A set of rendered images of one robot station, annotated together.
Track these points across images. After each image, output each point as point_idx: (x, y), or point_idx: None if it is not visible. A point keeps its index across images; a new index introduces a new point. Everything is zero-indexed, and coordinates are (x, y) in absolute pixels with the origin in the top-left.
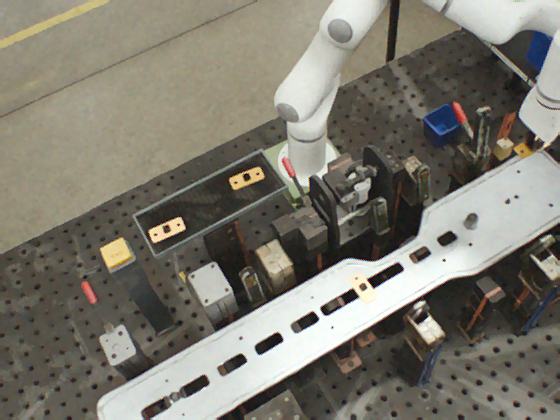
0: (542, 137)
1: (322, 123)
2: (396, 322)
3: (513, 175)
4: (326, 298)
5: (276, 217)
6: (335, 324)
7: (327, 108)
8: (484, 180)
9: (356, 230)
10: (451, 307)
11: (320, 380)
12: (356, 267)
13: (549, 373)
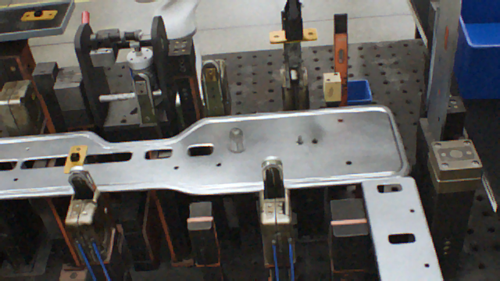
0: (275, 2)
1: (178, 22)
2: (128, 243)
3: (331, 122)
4: (37, 154)
5: None
6: (20, 178)
7: (187, 8)
8: (293, 115)
9: (131, 119)
10: None
11: (35, 276)
12: (89, 141)
13: None
